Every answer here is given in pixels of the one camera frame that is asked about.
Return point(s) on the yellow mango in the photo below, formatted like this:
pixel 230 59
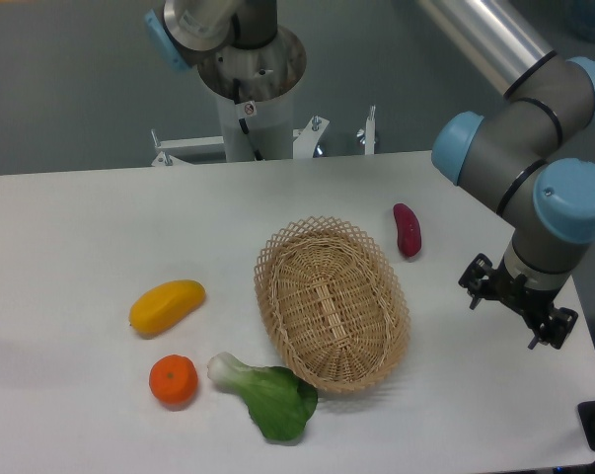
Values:
pixel 164 306

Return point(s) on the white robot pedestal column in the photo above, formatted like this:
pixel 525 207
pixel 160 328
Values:
pixel 257 85

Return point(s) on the green bok choy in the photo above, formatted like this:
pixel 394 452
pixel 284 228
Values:
pixel 279 403

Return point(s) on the white metal mounting frame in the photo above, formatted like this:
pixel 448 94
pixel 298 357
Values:
pixel 245 143

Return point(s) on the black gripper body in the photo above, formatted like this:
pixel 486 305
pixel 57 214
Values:
pixel 534 305

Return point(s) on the orange tangerine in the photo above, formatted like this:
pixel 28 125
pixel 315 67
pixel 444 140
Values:
pixel 173 380

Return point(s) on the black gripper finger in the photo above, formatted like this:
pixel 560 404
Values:
pixel 478 280
pixel 551 327

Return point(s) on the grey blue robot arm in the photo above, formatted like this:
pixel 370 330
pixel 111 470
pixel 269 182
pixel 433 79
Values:
pixel 507 162

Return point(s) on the purple sweet potato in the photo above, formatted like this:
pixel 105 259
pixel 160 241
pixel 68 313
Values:
pixel 408 230

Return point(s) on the woven wicker basket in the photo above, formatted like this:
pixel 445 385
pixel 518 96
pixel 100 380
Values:
pixel 331 304

